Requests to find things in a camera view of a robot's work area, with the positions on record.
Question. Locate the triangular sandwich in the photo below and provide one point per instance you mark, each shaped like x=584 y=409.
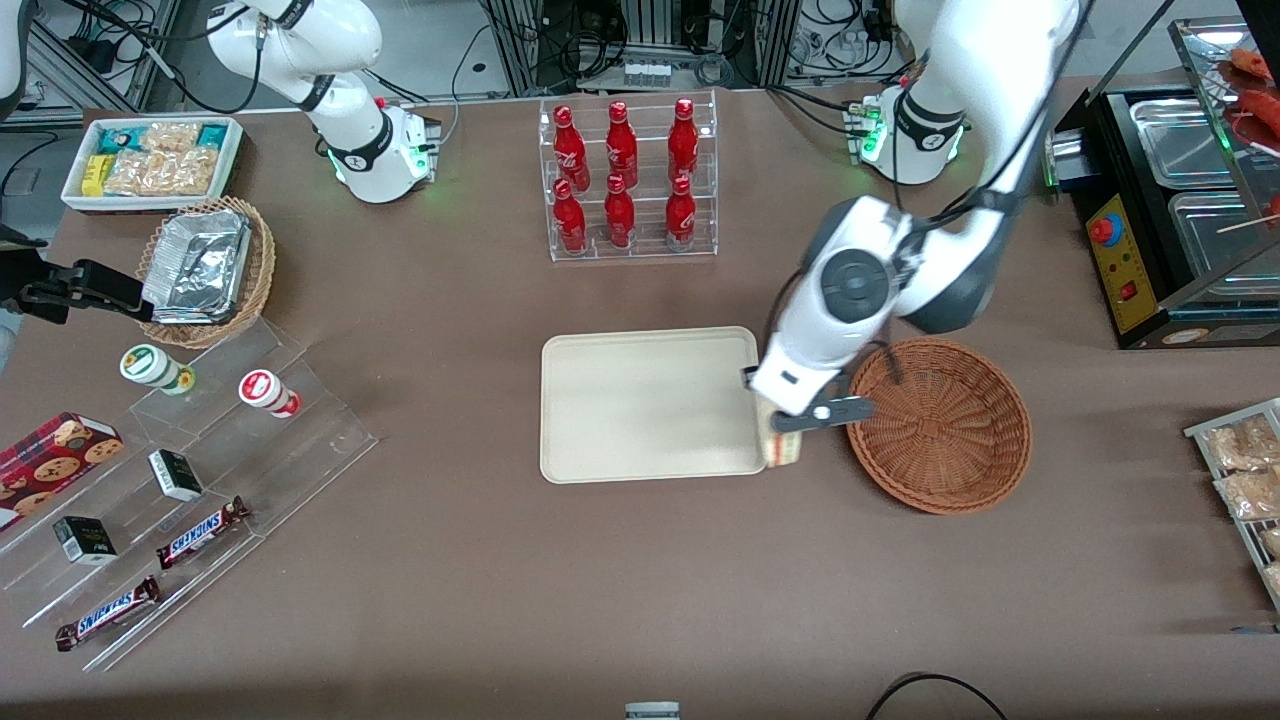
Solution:
x=785 y=448

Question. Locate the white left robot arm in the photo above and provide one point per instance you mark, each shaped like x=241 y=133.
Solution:
x=950 y=180

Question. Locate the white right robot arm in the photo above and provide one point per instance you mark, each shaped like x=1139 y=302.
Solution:
x=320 y=60

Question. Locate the cream plastic tray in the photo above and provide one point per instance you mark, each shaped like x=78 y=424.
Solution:
x=654 y=405

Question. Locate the oval light wicker basket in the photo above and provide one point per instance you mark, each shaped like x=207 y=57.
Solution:
x=262 y=265

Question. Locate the round brown wicker basket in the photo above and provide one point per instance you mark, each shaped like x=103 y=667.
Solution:
x=950 y=440

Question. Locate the tray of packaged snacks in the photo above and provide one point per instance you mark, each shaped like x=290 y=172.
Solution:
x=1200 y=432

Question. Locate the white rectangular snack bin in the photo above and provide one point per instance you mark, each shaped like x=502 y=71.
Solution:
x=72 y=195

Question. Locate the green capped yogurt bottle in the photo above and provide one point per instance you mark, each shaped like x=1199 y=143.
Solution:
x=150 y=366

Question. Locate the stacked foil containers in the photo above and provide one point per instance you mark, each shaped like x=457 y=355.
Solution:
x=195 y=265

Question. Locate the yellow snack pack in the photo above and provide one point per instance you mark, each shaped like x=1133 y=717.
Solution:
x=97 y=175

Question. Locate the large clear cracker bag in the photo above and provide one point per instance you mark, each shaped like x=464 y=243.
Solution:
x=160 y=172

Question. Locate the teal snack pack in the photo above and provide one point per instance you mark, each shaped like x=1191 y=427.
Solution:
x=116 y=138
x=213 y=136

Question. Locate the clear acrylic bottle rack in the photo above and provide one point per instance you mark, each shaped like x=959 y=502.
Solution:
x=650 y=250

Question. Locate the red cookie box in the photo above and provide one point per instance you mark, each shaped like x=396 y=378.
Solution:
x=50 y=465

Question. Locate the small clear cracker bag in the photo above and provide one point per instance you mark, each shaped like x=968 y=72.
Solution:
x=170 y=135

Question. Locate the red cola bottle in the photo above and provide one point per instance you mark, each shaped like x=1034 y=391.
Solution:
x=680 y=216
x=619 y=216
x=569 y=220
x=622 y=145
x=683 y=142
x=570 y=150

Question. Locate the red capped yogurt bottle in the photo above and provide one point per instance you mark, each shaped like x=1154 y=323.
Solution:
x=265 y=390

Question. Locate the small black box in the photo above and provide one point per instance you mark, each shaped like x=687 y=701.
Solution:
x=85 y=540
x=175 y=475

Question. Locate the clear acrylic stepped display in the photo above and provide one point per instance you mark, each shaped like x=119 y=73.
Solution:
x=290 y=450

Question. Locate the snickers chocolate bar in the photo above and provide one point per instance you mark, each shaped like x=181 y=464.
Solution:
x=200 y=533
x=107 y=613

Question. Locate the small grey device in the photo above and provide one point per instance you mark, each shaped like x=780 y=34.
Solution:
x=652 y=711

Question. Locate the aluminium equipment rack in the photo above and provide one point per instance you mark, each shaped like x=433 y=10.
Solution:
x=650 y=40

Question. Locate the black food warmer machine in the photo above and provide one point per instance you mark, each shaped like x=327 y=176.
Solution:
x=1125 y=270

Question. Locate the clear bag of pastries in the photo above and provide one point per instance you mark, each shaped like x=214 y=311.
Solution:
x=1272 y=542
x=1240 y=445
x=1250 y=495
x=1274 y=578

